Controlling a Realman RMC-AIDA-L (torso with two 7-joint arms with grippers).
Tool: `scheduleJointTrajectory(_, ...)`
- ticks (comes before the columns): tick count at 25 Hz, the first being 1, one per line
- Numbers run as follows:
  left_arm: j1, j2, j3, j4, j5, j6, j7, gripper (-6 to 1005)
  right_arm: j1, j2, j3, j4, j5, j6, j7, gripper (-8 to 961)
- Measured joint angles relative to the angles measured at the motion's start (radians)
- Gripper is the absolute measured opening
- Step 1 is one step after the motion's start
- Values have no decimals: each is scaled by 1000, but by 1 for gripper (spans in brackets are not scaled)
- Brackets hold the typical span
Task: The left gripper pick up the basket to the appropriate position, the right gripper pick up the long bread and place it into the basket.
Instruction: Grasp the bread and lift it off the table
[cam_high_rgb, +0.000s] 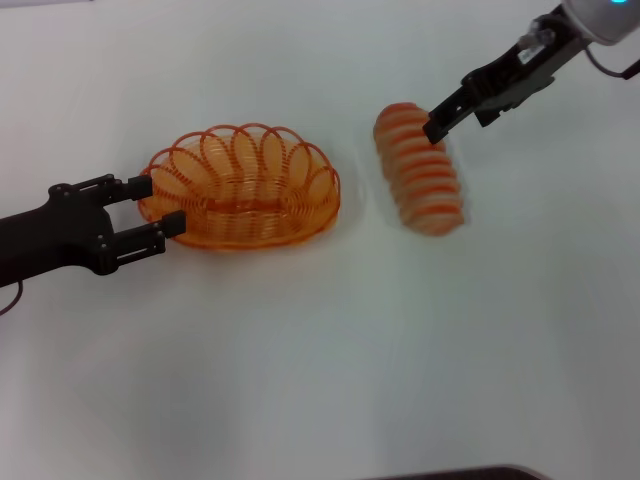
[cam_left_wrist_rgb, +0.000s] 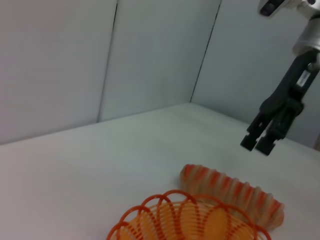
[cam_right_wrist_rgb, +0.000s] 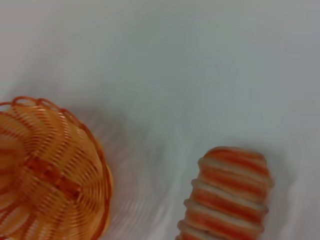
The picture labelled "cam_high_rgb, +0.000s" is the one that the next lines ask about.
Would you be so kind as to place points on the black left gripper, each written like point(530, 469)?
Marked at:
point(50, 235)

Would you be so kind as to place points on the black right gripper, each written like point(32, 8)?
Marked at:
point(530, 57)

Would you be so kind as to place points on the orange striped bread loaf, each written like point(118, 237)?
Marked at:
point(425, 180)

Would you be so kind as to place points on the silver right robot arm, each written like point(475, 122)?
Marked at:
point(605, 20)

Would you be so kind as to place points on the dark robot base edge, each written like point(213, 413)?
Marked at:
point(460, 473)

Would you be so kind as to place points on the metal bolt on right gripper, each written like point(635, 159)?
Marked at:
point(535, 39)

